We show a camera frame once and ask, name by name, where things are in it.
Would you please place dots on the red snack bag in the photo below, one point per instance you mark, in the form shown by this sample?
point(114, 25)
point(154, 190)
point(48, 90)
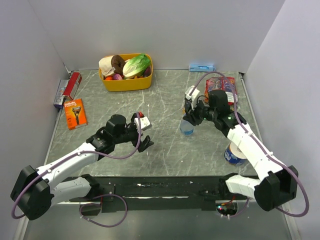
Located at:
point(219, 83)

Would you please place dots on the orange drink bottle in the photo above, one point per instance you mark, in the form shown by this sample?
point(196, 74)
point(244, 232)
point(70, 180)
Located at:
point(187, 105)

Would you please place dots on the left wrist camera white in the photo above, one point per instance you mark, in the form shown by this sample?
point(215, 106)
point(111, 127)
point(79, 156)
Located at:
point(143, 122)

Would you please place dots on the brown beige plush toy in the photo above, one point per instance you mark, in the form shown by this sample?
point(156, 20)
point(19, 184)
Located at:
point(111, 65)

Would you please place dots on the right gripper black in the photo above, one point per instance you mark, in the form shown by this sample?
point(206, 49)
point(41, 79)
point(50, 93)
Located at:
point(190, 118)

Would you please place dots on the clear blue water bottle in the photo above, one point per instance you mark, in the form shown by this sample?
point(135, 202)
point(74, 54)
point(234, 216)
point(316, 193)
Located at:
point(186, 128)

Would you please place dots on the white blue can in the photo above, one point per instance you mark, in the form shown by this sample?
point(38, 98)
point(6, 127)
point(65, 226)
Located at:
point(233, 155)

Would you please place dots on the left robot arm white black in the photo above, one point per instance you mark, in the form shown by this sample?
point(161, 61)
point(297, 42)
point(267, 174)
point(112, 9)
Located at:
point(38, 189)

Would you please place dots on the plush cabbage toy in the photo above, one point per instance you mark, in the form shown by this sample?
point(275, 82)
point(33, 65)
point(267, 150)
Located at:
point(136, 66)

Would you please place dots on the orange razor box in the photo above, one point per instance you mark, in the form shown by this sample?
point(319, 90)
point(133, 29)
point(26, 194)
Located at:
point(75, 114)

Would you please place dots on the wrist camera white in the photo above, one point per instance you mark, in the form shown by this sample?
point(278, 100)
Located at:
point(143, 122)
point(192, 93)

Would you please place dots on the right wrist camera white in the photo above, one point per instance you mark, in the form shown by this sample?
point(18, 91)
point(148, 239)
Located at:
point(192, 93)

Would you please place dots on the purple grey box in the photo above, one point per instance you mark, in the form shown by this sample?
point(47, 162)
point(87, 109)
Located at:
point(59, 97)

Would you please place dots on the yellow plastic basket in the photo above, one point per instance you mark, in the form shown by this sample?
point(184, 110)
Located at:
point(118, 83)

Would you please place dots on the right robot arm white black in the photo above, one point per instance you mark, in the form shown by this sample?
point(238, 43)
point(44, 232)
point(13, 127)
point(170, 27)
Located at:
point(275, 184)

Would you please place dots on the red box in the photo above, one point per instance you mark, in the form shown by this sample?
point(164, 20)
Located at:
point(72, 86)

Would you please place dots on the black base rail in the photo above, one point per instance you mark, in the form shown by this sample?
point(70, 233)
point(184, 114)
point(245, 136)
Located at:
point(158, 193)

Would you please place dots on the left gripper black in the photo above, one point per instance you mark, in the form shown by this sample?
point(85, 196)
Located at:
point(144, 144)

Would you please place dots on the blue tissue pack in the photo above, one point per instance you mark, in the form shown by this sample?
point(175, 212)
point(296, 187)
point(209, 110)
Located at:
point(201, 68)

